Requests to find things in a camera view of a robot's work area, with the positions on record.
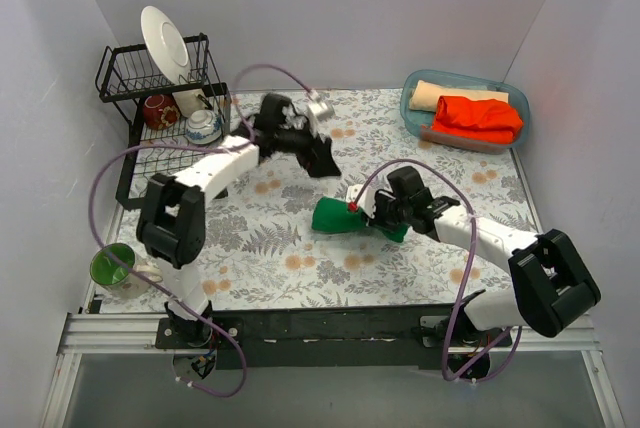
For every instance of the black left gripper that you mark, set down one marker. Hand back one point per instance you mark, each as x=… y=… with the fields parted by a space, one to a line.
x=310 y=153

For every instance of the green t shirt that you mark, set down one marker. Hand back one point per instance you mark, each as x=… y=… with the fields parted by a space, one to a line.
x=332 y=216

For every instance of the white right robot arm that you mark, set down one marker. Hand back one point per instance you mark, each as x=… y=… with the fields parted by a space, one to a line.
x=551 y=286

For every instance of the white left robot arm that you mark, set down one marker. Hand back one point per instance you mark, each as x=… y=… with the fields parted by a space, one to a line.
x=172 y=222

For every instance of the clear blue plastic bin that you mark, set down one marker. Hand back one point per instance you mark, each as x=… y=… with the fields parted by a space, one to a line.
x=418 y=122

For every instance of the floral table mat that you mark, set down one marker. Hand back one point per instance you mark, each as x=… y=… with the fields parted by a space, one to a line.
x=260 y=251

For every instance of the beige rolled t shirt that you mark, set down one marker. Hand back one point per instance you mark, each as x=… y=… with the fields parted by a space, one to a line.
x=425 y=95

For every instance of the orange rolled t shirt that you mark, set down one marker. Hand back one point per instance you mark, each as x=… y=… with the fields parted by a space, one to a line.
x=491 y=120

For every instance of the white blue teapot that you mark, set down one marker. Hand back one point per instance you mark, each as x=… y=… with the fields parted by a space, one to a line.
x=203 y=127

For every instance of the white cup in rack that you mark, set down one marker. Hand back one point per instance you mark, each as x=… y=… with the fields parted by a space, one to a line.
x=191 y=101

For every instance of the red floral bowl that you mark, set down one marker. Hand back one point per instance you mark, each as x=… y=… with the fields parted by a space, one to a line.
x=160 y=111

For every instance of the white plate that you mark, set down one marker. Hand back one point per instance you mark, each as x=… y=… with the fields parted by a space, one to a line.
x=165 y=45

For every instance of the green floral mug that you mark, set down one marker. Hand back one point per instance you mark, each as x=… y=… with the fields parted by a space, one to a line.
x=114 y=268

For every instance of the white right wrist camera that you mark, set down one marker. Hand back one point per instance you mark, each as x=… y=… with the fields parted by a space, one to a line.
x=361 y=199

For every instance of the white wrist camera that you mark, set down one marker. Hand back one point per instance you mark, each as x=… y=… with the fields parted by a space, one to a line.
x=319 y=110
x=361 y=199

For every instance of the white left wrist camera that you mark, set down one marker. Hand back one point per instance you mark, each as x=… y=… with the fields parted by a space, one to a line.
x=319 y=110

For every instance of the black wire dish rack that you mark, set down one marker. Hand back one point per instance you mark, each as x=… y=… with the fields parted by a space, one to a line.
x=126 y=77

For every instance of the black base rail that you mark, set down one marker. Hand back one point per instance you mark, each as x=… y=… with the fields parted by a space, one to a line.
x=337 y=337

